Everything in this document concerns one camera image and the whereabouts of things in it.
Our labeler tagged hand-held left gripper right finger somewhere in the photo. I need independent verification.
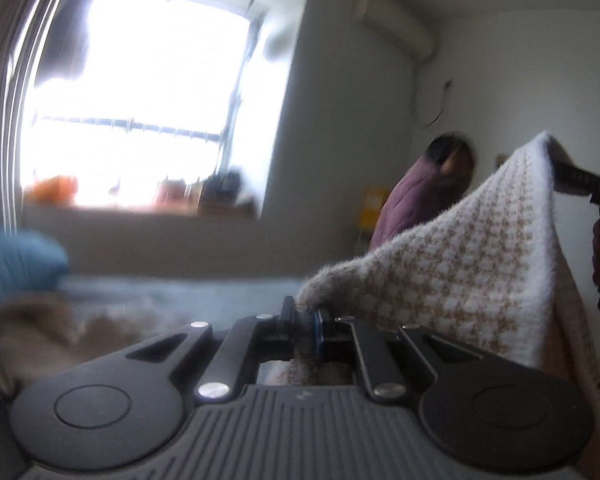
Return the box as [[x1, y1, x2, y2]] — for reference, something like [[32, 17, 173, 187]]
[[311, 309, 453, 405]]

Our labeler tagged blue pillow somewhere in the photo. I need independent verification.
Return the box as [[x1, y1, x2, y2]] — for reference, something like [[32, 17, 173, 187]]
[[0, 227, 71, 396]]

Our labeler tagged orange bag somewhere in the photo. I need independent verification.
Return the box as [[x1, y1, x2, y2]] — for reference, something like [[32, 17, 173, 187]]
[[30, 176, 78, 205]]

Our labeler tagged houndstooth knit garment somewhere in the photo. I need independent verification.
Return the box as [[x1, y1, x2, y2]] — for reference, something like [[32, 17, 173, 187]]
[[270, 131, 600, 441]]

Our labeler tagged cardboard box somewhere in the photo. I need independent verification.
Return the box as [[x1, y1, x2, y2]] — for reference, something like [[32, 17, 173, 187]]
[[197, 172, 258, 216]]

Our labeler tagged yellow object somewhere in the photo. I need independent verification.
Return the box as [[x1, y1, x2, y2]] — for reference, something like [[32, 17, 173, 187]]
[[360, 185, 392, 231]]

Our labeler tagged window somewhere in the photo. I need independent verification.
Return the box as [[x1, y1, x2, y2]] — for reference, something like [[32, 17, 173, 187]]
[[22, 0, 313, 211]]

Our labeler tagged white air conditioner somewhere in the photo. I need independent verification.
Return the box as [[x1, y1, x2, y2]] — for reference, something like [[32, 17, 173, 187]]
[[350, 0, 436, 61]]

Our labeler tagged pink pot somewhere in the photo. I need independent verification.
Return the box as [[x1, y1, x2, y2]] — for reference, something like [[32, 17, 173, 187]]
[[155, 179, 191, 211]]

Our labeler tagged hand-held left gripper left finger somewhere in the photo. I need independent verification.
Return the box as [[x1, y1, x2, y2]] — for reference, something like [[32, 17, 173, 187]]
[[125, 296, 311, 403]]

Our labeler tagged beige coat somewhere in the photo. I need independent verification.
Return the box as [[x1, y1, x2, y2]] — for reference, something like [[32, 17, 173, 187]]
[[0, 295, 146, 396]]

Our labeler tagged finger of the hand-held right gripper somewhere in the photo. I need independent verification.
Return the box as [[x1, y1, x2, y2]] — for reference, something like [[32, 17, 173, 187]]
[[550, 156, 600, 200]]

